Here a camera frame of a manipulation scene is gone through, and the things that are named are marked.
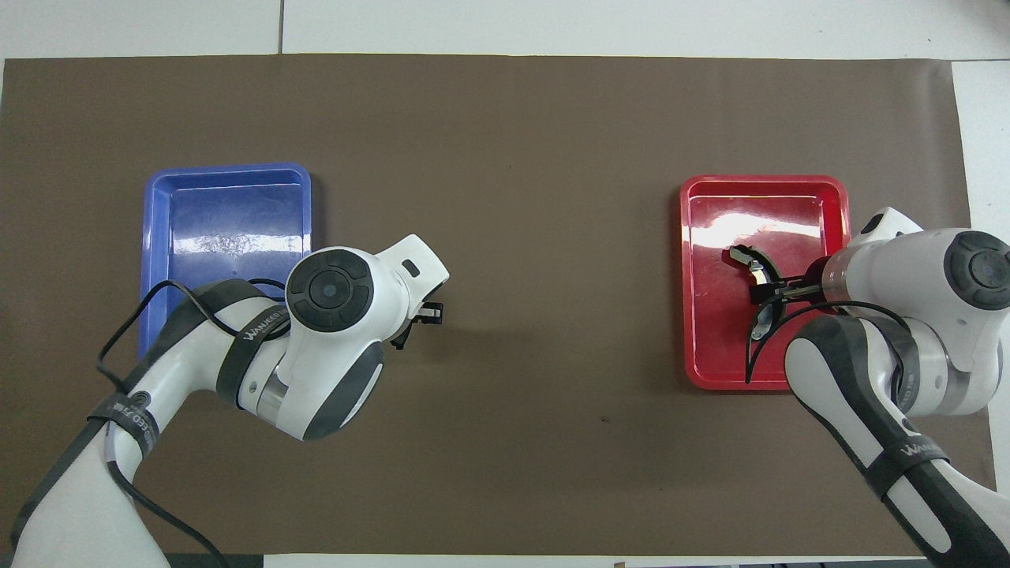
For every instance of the brown table mat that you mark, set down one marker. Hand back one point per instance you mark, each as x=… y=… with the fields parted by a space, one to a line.
x=536 y=237

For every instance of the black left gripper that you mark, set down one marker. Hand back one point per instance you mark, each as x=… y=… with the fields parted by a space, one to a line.
x=401 y=338

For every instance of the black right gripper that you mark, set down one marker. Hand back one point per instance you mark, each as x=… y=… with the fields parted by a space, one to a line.
x=817 y=288

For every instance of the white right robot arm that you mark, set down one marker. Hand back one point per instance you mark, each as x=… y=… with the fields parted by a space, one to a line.
x=907 y=284

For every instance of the blue plastic tray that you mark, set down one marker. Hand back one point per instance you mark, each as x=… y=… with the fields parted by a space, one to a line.
x=221 y=213

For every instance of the red plastic tray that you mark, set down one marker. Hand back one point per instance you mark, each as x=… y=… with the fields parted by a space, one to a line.
x=722 y=347

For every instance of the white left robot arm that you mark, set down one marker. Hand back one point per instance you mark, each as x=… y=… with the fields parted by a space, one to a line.
x=331 y=315

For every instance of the curved brake shoe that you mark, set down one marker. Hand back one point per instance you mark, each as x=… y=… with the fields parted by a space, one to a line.
x=759 y=272

